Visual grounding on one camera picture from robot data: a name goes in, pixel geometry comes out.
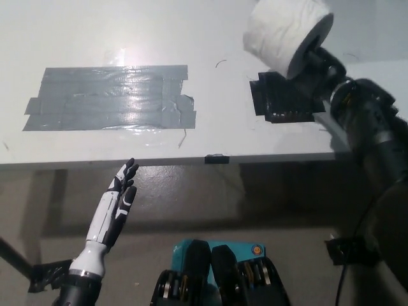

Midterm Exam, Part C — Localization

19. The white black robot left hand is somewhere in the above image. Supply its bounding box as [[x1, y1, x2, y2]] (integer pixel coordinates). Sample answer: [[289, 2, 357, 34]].
[[68, 157, 140, 277]]

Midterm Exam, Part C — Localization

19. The small black tape piece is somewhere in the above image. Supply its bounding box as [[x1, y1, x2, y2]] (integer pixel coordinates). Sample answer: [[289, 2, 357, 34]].
[[203, 154, 230, 165]]

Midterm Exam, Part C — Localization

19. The black table leg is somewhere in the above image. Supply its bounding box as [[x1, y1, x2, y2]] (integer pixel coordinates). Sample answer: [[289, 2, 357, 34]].
[[0, 237, 33, 278]]

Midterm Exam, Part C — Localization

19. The grey duct tape patch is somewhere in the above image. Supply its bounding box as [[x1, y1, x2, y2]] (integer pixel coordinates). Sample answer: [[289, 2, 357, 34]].
[[22, 65, 197, 131]]

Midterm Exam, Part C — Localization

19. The white toilet paper roll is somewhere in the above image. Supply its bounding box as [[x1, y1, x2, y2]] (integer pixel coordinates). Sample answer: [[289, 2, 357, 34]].
[[242, 0, 335, 80]]

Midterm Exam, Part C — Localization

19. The thin black cable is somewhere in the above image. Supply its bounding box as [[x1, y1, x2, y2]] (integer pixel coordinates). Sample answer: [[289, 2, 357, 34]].
[[337, 264, 351, 306]]

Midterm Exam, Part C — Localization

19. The black teal robot torso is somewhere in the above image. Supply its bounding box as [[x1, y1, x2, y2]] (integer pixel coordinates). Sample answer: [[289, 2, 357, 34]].
[[152, 238, 291, 306]]

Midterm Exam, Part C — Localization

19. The black tape patch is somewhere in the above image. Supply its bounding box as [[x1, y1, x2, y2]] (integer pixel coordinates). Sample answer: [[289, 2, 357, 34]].
[[248, 70, 326, 124]]

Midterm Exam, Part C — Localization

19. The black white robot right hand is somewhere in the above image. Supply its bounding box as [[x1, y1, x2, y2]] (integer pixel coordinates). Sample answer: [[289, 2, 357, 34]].
[[305, 47, 399, 151]]

